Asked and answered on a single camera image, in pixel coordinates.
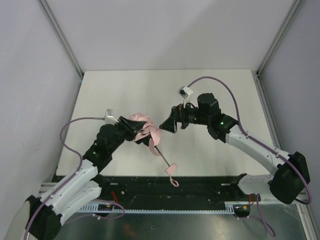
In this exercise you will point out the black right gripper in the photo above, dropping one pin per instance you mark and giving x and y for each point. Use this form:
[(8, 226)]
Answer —
[(180, 116)]

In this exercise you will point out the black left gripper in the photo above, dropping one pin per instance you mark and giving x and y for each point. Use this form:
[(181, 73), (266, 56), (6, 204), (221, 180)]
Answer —
[(124, 125)]

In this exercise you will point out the pink folding umbrella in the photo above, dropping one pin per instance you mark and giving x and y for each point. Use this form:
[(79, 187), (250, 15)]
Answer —
[(150, 135)]

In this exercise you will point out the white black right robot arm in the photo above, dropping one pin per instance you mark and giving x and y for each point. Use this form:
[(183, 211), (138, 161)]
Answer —
[(288, 174)]

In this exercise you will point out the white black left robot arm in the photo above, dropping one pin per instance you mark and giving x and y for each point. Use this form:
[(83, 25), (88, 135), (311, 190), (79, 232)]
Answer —
[(49, 212)]

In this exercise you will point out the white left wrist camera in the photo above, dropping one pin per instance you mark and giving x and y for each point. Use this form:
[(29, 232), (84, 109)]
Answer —
[(109, 116)]

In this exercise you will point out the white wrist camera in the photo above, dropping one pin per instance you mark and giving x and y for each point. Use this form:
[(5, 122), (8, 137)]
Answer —
[(185, 92), (109, 116)]

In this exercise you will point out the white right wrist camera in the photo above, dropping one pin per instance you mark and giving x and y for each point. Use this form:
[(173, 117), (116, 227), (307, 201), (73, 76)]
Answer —
[(185, 92)]

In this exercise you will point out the aluminium corner post left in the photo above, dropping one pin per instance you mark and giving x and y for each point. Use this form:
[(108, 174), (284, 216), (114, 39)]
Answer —
[(52, 20)]

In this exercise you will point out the aluminium corner post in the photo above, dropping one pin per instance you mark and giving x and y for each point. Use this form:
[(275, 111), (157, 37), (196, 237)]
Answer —
[(280, 35), (52, 20)]

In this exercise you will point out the aluminium corner post right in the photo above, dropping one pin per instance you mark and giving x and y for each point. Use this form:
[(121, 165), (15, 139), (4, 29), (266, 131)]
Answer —
[(280, 35)]

